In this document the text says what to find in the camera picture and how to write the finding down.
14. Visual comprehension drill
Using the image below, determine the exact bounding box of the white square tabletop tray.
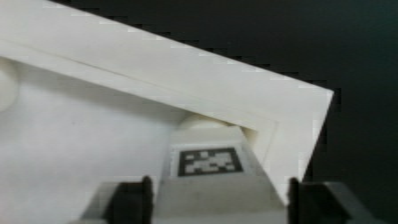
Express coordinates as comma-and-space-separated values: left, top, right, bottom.
0, 0, 332, 224

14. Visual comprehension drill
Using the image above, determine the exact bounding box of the white leg with tag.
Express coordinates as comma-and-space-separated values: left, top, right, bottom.
152, 115, 287, 224

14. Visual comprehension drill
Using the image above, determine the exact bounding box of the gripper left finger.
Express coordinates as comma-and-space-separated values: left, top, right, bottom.
86, 176, 154, 224

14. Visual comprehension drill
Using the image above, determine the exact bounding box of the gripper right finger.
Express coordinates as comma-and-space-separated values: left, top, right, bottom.
287, 178, 380, 224

